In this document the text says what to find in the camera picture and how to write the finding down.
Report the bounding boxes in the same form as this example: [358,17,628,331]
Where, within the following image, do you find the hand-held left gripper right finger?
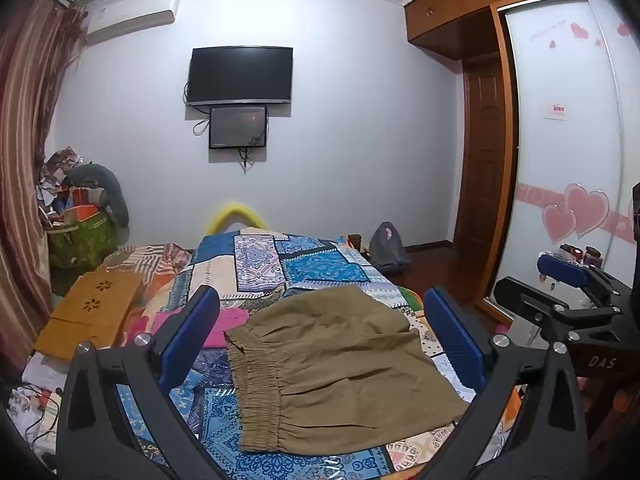
[415,287,588,480]

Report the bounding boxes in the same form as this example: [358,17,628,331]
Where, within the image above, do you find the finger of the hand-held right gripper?
[494,276,622,346]
[536,254,631,307]

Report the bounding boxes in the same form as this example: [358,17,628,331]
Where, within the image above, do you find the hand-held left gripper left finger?
[56,285,236,480]

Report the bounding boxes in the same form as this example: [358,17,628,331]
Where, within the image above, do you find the olive khaki pants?
[223,285,476,456]

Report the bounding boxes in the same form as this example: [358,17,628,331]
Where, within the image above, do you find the pink cloth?
[127,309,251,350]

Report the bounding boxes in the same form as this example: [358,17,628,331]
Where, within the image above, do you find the orange striped blanket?
[102,242,193,311]

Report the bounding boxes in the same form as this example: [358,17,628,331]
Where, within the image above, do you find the wooden folding bed table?
[34,270,145,363]

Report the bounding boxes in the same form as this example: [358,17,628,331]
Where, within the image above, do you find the grey bag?
[368,221,408,267]

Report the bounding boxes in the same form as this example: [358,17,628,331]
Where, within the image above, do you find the white wardrobe door with hearts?
[482,0,640,311]

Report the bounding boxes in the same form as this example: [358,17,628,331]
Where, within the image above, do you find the blue patchwork blanket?
[115,227,506,480]

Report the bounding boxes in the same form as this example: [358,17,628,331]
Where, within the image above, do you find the green bag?
[47,210,121,273]

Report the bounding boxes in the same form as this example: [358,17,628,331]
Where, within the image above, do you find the white cloth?
[7,352,68,456]

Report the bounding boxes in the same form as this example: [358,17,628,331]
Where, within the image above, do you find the pile of papers and boxes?
[34,146,103,231]

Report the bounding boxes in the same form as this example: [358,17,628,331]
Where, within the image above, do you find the striped brown curtain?
[0,0,86,376]

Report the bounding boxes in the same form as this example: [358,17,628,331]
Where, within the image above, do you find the wooden overhead cabinet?
[404,0,601,61]

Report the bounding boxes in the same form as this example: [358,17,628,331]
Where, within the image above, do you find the white air conditioner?
[82,0,180,45]

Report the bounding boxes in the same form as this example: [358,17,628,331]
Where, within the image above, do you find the thin black cable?
[17,382,68,453]

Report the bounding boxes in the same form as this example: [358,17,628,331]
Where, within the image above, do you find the small black wall monitor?
[208,105,268,150]

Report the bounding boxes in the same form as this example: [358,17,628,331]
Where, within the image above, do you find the black wall television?
[186,46,294,107]

